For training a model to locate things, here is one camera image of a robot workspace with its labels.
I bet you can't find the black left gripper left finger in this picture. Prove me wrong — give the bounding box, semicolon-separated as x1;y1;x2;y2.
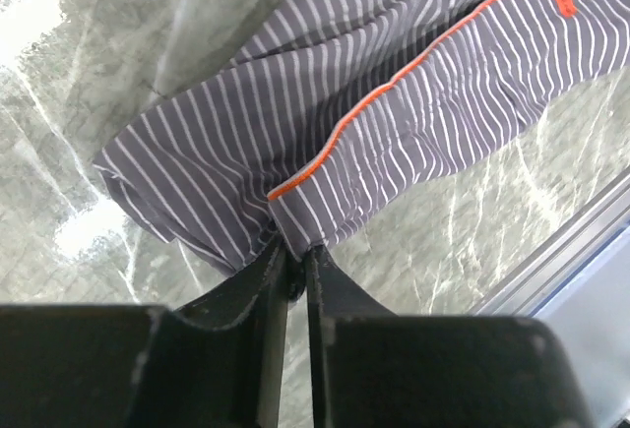
1;244;288;427

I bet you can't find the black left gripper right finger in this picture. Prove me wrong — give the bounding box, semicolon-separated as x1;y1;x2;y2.
303;246;594;427

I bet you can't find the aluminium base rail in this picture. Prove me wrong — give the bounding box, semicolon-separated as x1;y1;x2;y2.
472;169;629;316

